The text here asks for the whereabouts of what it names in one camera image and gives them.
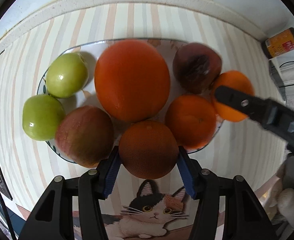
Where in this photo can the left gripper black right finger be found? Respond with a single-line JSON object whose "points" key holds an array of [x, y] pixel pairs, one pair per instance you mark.
{"points": [[244, 217]]}

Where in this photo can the dark red apple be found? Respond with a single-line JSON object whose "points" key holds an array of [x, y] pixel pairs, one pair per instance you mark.
{"points": [[196, 66]]}

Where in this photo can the bright orange mandarin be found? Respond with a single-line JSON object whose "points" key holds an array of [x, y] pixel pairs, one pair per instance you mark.
{"points": [[192, 120]]}

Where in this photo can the dark shaded orange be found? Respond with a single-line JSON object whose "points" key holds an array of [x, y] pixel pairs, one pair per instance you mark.
{"points": [[148, 150]]}

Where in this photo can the soy sauce bottle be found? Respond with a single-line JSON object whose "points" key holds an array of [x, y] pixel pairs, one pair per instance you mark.
{"points": [[279, 44]]}

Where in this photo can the floral ceramic fruit bowl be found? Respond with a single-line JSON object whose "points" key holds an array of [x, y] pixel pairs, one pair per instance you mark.
{"points": [[87, 95]]}

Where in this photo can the large orange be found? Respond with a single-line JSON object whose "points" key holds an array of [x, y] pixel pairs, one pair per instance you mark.
{"points": [[132, 81]]}

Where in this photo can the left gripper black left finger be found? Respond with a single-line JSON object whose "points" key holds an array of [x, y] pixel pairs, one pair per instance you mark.
{"points": [[52, 217]]}

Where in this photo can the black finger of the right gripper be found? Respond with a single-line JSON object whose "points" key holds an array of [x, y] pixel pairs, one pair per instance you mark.
{"points": [[255, 108]]}

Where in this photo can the striped cat print table mat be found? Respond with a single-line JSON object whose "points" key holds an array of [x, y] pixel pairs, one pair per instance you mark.
{"points": [[138, 208]]}

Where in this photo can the red green apple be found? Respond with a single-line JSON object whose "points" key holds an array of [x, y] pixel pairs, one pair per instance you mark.
{"points": [[86, 135]]}

